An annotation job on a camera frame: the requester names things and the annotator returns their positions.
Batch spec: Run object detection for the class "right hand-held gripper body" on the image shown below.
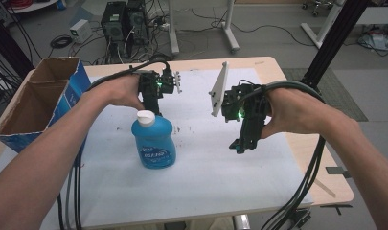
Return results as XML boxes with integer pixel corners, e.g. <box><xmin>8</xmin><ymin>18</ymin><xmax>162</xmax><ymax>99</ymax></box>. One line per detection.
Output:
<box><xmin>209</xmin><ymin>61</ymin><xmax>272</xmax><ymax>142</ymax></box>

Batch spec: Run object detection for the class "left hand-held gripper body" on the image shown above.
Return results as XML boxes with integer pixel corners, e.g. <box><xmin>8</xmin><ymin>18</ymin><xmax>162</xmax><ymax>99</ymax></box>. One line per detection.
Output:
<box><xmin>129</xmin><ymin>65</ymin><xmax>183</xmax><ymax>105</ymax></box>

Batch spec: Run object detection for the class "blue bottle with white cap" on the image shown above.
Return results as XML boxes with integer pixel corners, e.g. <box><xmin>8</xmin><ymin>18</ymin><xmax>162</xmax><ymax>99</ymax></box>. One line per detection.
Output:
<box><xmin>130</xmin><ymin>109</ymin><xmax>177</xmax><ymax>170</ymax></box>

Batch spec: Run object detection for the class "person's left hand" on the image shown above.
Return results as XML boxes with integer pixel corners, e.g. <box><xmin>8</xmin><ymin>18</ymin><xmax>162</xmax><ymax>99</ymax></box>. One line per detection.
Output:
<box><xmin>85</xmin><ymin>74</ymin><xmax>146</xmax><ymax>111</ymax></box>

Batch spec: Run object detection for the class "person's right hand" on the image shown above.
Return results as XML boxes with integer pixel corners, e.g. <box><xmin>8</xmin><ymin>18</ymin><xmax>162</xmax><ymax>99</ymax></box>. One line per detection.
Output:
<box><xmin>259</xmin><ymin>87</ymin><xmax>331</xmax><ymax>140</ymax></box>

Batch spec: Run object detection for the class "white foam mat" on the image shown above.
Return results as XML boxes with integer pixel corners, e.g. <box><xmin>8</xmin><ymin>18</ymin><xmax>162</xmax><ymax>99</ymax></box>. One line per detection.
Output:
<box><xmin>0</xmin><ymin>67</ymin><xmax>314</xmax><ymax>230</ymax></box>

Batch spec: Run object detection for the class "white stand leg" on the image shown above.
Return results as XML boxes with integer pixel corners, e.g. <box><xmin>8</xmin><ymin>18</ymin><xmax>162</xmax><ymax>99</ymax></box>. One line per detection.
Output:
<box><xmin>221</xmin><ymin>0</ymin><xmax>240</xmax><ymax>54</ymax></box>
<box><xmin>167</xmin><ymin>0</ymin><xmax>180</xmax><ymax>56</ymax></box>

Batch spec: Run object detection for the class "black computer tower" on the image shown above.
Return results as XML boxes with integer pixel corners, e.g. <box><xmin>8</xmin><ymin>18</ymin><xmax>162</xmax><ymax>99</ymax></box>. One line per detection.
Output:
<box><xmin>100</xmin><ymin>1</ymin><xmax>129</xmax><ymax>44</ymax></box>
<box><xmin>126</xmin><ymin>0</ymin><xmax>150</xmax><ymax>46</ymax></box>

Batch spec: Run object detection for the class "grey floor mat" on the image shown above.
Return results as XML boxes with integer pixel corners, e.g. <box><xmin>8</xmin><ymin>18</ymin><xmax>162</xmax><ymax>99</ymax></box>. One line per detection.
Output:
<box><xmin>282</xmin><ymin>67</ymin><xmax>369</xmax><ymax>123</ymax></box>

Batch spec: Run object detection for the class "black table clamp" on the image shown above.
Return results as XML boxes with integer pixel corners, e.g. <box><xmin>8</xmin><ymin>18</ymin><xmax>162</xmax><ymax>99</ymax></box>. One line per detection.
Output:
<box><xmin>289</xmin><ymin>207</ymin><xmax>312</xmax><ymax>228</ymax></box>

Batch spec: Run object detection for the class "small white box device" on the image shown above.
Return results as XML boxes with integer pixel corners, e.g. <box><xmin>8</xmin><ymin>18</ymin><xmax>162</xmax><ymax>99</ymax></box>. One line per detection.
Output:
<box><xmin>69</xmin><ymin>18</ymin><xmax>93</xmax><ymax>44</ymax></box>

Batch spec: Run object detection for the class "white desk leg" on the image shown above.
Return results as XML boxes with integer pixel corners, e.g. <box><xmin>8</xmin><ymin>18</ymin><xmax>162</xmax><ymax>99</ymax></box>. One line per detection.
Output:
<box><xmin>300</xmin><ymin>0</ymin><xmax>347</xmax><ymax>50</ymax></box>

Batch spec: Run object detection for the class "blue cardboard box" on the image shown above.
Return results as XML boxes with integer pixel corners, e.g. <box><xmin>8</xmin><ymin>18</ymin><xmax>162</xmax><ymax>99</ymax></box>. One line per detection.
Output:
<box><xmin>0</xmin><ymin>56</ymin><xmax>92</xmax><ymax>155</ymax></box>

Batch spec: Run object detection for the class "dark curtain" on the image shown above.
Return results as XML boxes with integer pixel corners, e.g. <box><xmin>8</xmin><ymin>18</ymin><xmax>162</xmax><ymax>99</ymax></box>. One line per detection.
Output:
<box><xmin>0</xmin><ymin>4</ymin><xmax>35</xmax><ymax>80</ymax></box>

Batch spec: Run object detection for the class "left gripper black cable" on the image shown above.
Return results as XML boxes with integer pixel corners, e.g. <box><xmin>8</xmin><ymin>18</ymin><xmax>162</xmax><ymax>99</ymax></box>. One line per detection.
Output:
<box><xmin>57</xmin><ymin>59</ymin><xmax>172</xmax><ymax>230</ymax></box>

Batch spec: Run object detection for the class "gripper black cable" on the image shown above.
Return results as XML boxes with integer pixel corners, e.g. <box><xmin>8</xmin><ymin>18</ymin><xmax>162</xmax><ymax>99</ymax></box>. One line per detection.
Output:
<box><xmin>238</xmin><ymin>79</ymin><xmax>327</xmax><ymax>230</ymax></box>
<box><xmin>57</xmin><ymin>59</ymin><xmax>172</xmax><ymax>230</ymax></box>

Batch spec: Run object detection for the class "tangle of floor cables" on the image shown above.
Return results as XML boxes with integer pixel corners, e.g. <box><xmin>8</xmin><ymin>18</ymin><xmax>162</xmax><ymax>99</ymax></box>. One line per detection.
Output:
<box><xmin>72</xmin><ymin>18</ymin><xmax>174</xmax><ymax>66</ymax></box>

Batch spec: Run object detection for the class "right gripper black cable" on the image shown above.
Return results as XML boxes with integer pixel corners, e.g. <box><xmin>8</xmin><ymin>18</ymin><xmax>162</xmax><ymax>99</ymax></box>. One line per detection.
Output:
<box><xmin>238</xmin><ymin>79</ymin><xmax>327</xmax><ymax>230</ymax></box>

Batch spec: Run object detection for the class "black floor cable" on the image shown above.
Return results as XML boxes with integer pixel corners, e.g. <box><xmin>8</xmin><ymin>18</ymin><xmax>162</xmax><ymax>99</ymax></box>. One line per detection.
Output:
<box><xmin>181</xmin><ymin>9</ymin><xmax>315</xmax><ymax>48</ymax></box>

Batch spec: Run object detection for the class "coiled black cable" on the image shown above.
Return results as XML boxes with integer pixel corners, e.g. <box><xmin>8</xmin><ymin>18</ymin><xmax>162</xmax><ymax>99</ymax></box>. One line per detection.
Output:
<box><xmin>50</xmin><ymin>34</ymin><xmax>75</xmax><ymax>50</ymax></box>

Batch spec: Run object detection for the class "black metal post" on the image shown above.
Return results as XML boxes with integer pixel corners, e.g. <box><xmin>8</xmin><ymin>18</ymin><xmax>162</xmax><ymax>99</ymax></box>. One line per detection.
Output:
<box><xmin>301</xmin><ymin>0</ymin><xmax>372</xmax><ymax>91</ymax></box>

